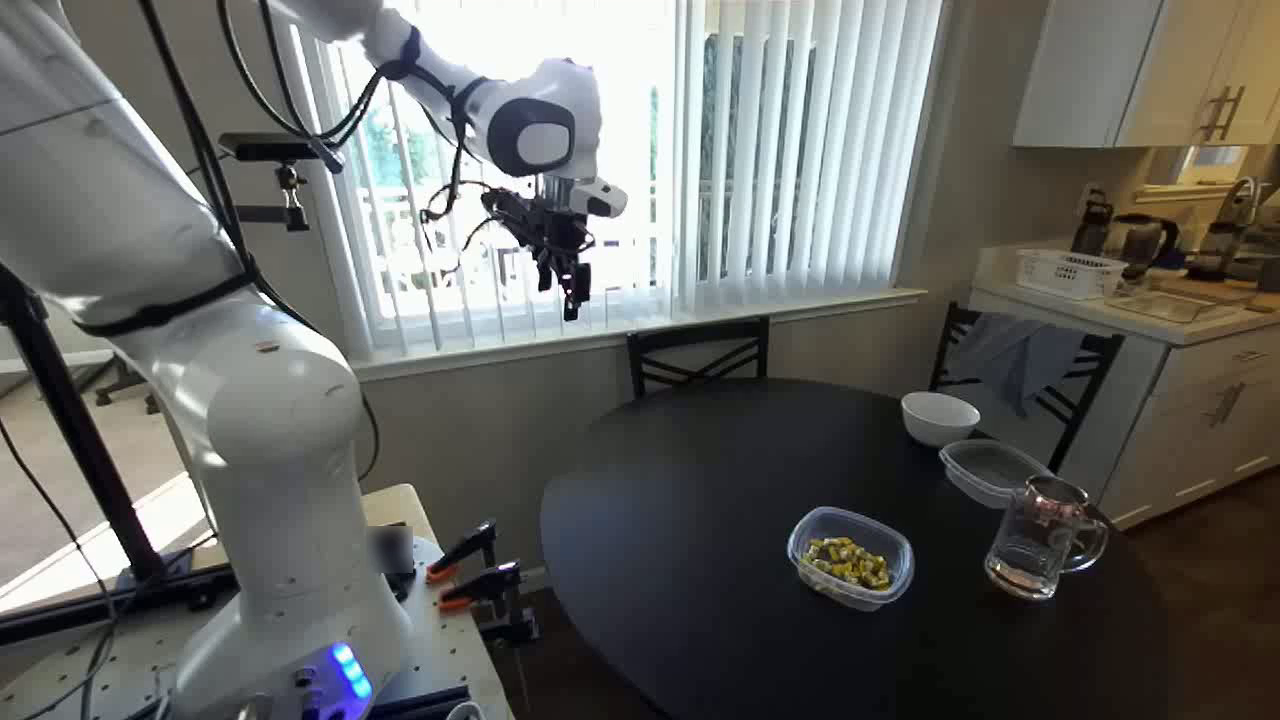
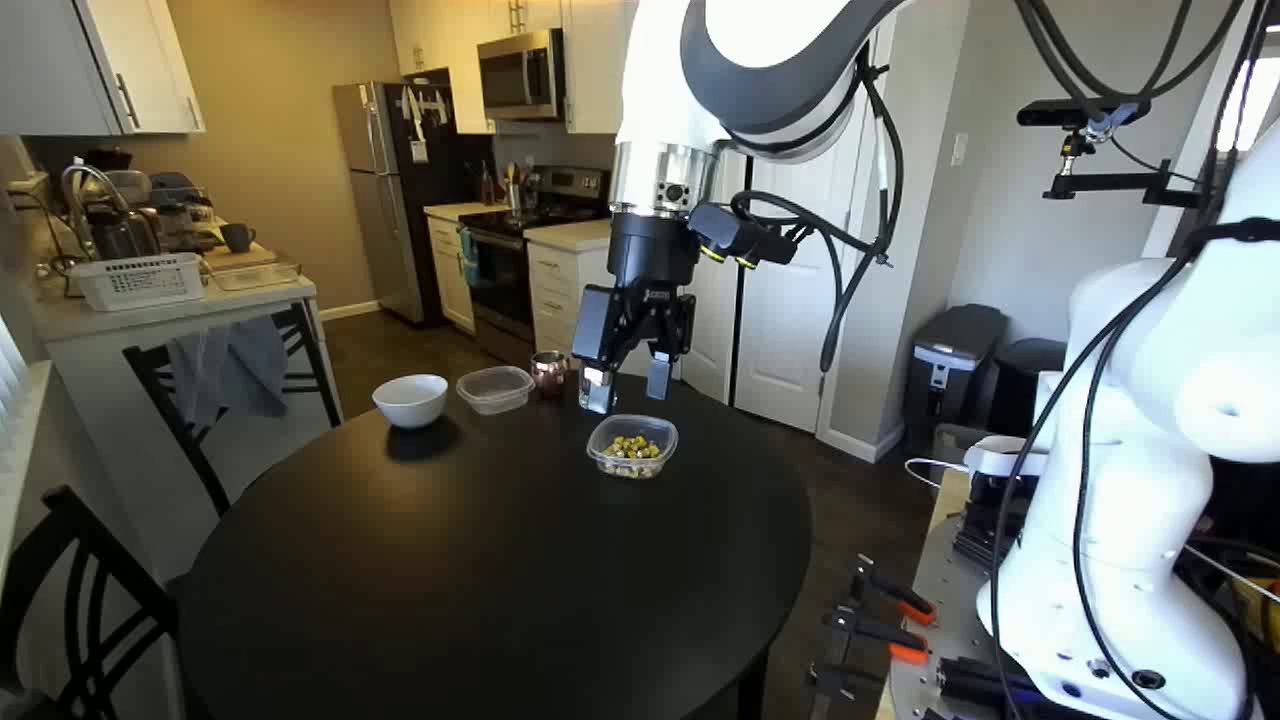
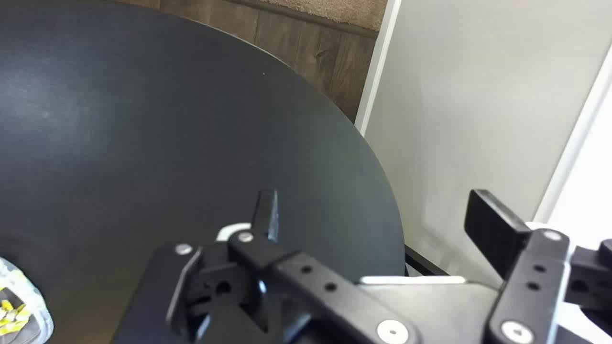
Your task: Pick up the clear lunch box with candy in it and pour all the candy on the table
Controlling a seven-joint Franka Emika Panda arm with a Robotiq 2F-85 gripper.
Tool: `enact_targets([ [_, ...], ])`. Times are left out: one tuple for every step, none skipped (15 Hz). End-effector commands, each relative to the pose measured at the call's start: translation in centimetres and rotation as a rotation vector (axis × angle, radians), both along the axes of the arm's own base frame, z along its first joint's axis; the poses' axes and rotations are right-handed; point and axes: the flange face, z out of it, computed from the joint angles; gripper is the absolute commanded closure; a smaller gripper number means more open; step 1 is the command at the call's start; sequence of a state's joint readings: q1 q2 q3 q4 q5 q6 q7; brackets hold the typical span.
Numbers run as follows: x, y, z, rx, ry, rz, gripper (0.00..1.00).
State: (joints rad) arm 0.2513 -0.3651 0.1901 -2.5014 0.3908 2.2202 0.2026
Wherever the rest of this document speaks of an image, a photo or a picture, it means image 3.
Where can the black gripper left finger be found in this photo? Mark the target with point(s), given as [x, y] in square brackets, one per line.
[307, 273]

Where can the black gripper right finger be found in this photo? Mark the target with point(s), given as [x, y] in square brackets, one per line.
[529, 286]

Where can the clear plastic lunch box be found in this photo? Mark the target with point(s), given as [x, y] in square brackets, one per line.
[30, 286]

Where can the yellow candy pile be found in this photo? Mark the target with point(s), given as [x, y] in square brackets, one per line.
[11, 315]

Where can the white kitchen counter cabinet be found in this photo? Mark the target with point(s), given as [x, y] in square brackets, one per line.
[485, 95]

